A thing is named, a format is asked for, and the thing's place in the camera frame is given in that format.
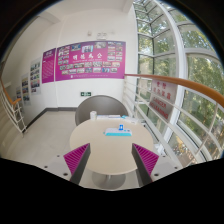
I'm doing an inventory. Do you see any red text warning sign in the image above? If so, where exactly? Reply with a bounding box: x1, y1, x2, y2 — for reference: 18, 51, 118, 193
149, 80, 177, 121

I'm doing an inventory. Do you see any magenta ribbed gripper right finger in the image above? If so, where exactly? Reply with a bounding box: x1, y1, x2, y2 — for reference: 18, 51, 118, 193
132, 143, 159, 186

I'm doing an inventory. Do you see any white paper cup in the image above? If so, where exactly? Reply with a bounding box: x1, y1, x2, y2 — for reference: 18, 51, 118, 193
90, 111, 97, 121

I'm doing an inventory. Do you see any white flat box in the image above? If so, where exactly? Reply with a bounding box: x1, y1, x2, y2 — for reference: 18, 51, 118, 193
97, 115, 121, 120

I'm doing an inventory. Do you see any wooden handrail white railing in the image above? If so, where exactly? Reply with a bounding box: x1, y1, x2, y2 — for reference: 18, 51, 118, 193
123, 74, 224, 167

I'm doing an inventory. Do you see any blue white charger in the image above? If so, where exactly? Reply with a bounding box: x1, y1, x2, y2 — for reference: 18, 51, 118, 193
119, 124, 124, 131

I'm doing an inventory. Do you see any green exit sign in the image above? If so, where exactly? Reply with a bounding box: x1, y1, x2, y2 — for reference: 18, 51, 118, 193
80, 92, 92, 97

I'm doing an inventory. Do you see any white power strip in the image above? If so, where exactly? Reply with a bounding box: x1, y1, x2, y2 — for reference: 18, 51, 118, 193
104, 128, 132, 136

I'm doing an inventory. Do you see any large magenta wall poster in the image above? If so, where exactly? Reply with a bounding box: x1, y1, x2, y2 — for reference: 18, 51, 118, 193
54, 40, 127, 82

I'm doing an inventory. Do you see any white photo wall panel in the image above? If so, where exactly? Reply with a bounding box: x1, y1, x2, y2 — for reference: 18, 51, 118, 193
30, 59, 40, 95

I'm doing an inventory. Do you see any narrow magenta wall poster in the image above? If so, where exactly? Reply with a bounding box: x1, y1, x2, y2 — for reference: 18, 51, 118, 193
42, 48, 56, 83

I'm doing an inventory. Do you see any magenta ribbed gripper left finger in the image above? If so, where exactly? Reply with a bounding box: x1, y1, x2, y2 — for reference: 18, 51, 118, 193
64, 143, 91, 184

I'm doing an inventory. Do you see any round beige table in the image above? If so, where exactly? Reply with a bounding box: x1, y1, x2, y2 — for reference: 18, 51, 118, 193
70, 119, 154, 190

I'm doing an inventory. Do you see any left stair railing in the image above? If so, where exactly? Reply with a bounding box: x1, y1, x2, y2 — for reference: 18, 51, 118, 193
0, 78, 27, 134

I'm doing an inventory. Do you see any grey curved chair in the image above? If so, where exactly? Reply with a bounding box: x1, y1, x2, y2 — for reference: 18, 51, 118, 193
75, 95, 128, 125

